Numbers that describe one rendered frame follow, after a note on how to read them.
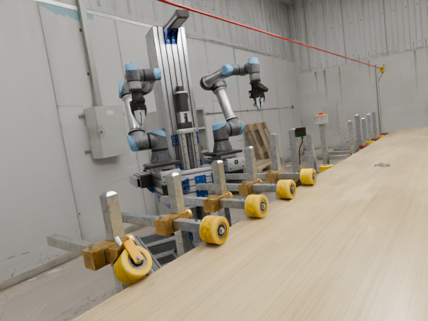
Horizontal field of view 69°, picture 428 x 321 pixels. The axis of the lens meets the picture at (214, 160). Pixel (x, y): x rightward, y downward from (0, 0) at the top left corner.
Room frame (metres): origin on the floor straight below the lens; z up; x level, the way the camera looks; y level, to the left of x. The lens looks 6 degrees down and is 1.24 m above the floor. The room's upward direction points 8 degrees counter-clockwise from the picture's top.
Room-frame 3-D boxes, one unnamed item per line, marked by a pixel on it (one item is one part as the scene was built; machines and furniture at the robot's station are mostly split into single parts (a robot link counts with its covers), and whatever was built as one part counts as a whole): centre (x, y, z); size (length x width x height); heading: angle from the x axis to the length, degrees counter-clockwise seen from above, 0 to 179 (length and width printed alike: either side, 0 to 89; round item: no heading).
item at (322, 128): (2.23, -0.80, 0.93); 0.05 x 0.05 x 0.45; 52
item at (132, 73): (1.89, 0.40, 1.62); 0.09 x 0.08 x 0.11; 17
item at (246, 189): (1.42, -0.15, 0.95); 0.14 x 0.06 x 0.05; 142
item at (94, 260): (0.83, 0.31, 0.95); 0.14 x 0.06 x 0.05; 142
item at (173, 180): (1.05, 0.14, 0.87); 0.04 x 0.04 x 0.48; 52
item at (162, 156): (2.23, 0.37, 1.09); 0.15 x 0.15 x 0.10
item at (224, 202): (1.25, 0.06, 0.95); 0.50 x 0.04 x 0.04; 52
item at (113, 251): (0.76, 0.25, 0.95); 0.10 x 0.04 x 0.10; 52
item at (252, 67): (2.23, -0.36, 1.62); 0.09 x 0.08 x 0.11; 31
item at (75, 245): (0.90, 0.43, 0.95); 0.37 x 0.03 x 0.03; 52
